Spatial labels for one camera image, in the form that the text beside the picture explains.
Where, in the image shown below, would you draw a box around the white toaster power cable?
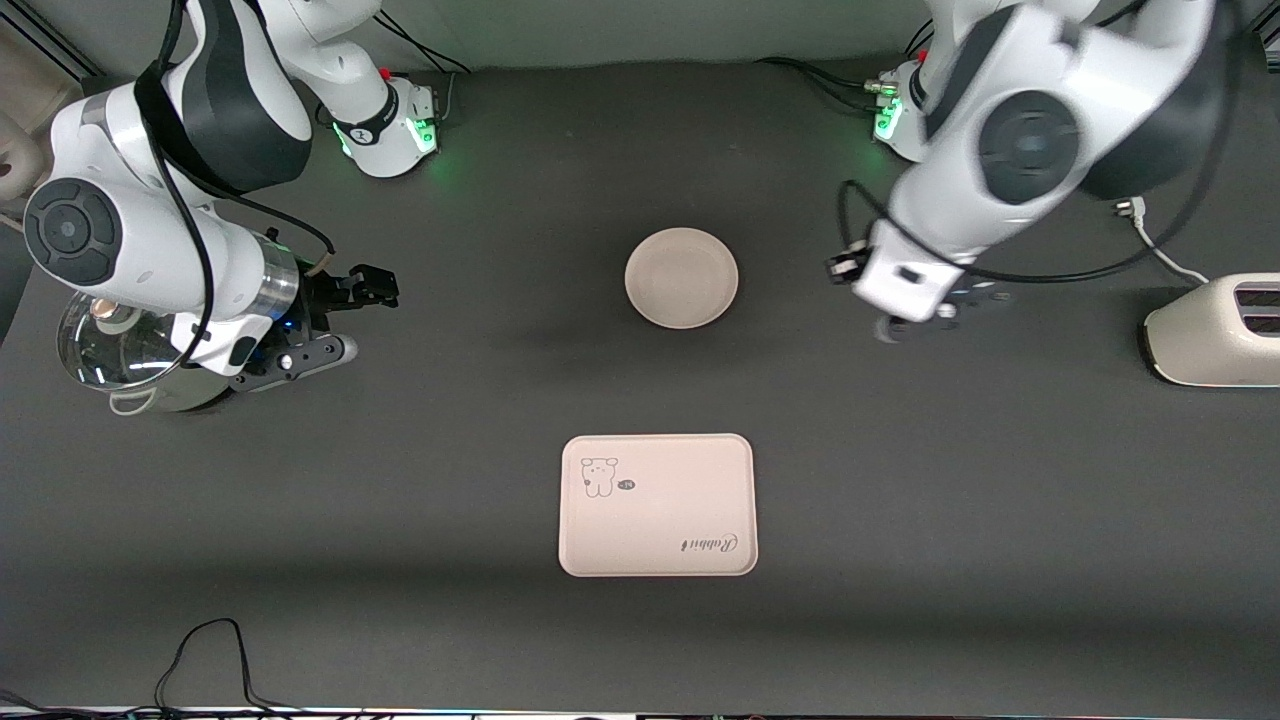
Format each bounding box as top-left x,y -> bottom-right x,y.
1113,198 -> 1213,286

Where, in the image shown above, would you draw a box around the black arm gripper cable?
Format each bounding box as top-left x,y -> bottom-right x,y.
836,0 -> 1243,289
135,0 -> 337,363

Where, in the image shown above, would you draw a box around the black right arm gripper cable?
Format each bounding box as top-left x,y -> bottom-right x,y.
135,0 -> 337,363

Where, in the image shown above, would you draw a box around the black arm base cables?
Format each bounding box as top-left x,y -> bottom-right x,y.
755,25 -> 936,116
370,10 -> 471,77

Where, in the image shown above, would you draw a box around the black left arm gripper cable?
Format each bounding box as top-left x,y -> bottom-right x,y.
836,0 -> 1243,289

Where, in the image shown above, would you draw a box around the thin black loose cable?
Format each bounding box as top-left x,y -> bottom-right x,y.
0,618 -> 301,717

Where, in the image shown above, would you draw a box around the white toaster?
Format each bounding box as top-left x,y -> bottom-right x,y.
1142,272 -> 1280,388

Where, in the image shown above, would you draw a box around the black left arm base cables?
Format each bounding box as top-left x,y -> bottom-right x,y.
755,25 -> 936,116

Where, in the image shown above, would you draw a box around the black right arm base cables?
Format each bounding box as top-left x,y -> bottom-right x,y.
370,10 -> 471,77

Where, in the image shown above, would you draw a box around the beige plastic object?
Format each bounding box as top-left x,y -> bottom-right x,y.
0,20 -> 81,236

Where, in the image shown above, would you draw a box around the beige rectangular rabbit tray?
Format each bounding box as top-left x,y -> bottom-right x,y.
558,433 -> 759,578

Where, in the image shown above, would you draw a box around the round beige plate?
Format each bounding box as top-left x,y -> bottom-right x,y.
625,227 -> 740,330

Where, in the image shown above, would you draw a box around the black frame rail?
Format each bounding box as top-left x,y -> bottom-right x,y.
0,0 -> 101,79

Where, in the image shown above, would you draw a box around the pale green electric pot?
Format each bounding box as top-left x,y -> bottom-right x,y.
57,290 -> 251,416

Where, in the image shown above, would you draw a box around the glass pot lid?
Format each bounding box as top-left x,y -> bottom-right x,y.
57,293 -> 187,391

